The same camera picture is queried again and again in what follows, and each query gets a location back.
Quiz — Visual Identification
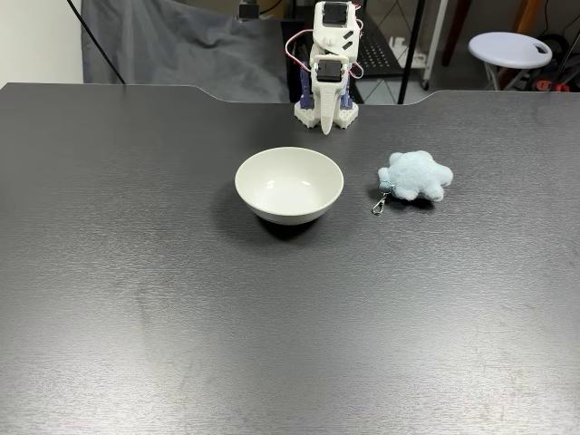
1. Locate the white bowl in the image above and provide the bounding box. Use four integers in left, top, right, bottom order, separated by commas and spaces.
234, 146, 345, 227

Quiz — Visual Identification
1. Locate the skyblue plush doll with clasp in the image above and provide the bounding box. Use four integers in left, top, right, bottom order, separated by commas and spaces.
371, 150, 455, 217

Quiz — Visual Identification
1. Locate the red tool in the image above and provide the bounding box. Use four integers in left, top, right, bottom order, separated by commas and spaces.
533, 72, 573, 92

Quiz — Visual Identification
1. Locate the black cable coil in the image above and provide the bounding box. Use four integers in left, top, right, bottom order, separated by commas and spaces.
536, 32, 573, 63

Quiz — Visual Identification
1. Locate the red white gripper servo cable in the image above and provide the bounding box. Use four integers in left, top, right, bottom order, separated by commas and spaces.
284, 30, 314, 73

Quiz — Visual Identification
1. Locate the white round stool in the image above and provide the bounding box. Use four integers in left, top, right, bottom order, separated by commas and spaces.
468, 31, 554, 92

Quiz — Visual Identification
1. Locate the red white arm wire bundle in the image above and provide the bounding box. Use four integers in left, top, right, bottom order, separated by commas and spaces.
352, 3, 365, 79

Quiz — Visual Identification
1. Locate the grey cloth backdrop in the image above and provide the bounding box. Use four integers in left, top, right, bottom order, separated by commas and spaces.
80, 0, 300, 104

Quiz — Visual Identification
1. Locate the brown wooden leg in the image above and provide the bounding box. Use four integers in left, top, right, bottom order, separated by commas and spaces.
441, 0, 459, 68

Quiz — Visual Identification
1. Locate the thin black pole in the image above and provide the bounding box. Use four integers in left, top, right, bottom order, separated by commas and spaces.
65, 0, 127, 85

